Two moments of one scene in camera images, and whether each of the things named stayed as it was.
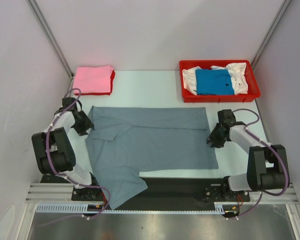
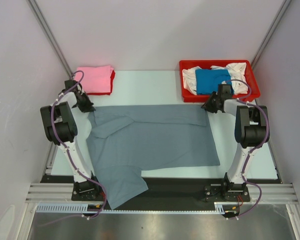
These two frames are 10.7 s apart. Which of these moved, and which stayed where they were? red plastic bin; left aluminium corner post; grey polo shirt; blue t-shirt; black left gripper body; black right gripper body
Moved: black right gripper body; black left gripper body
Stayed: grey polo shirt; left aluminium corner post; blue t-shirt; red plastic bin
